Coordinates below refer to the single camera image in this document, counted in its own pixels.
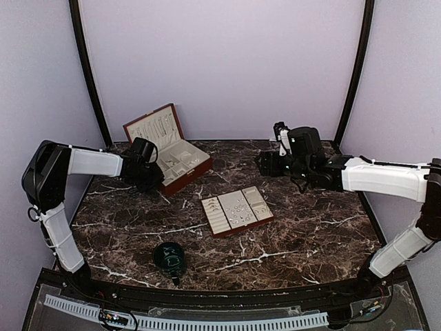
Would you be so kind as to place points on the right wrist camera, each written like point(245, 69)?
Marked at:
point(280, 131)

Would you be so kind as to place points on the left black frame post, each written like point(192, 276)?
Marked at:
point(86, 67)

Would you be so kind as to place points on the right black frame post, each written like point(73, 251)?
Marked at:
point(356, 72)

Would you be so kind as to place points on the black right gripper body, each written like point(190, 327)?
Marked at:
point(270, 161)

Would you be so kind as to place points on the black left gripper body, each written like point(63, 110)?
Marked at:
point(147, 178)

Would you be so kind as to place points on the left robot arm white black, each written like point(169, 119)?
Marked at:
point(45, 178)

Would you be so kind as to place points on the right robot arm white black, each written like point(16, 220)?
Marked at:
point(301, 157)

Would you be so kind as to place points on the white slotted cable duct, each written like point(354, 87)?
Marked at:
point(167, 319)

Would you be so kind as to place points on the black frame post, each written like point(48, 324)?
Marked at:
point(86, 67)
point(356, 72)

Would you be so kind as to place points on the red jewelry box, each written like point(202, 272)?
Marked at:
point(181, 161)

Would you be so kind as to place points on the dark green glass mug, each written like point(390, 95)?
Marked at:
point(169, 258)

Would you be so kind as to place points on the red jewelry tray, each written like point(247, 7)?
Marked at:
point(236, 211)

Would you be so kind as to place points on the black front rail base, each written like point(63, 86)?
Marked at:
point(336, 297)

